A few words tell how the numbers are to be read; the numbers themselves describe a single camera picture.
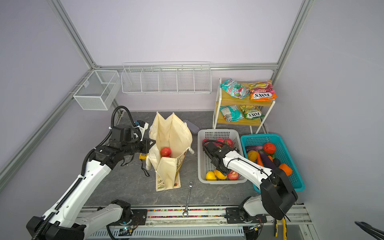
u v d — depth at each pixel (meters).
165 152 0.91
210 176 0.82
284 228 0.70
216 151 0.62
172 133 0.90
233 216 0.72
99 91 0.99
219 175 0.81
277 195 0.42
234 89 0.82
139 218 0.73
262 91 0.79
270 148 0.91
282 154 0.89
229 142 0.96
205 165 0.91
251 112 0.94
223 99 0.79
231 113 0.93
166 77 0.97
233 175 0.81
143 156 0.94
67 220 0.38
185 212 0.75
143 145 0.64
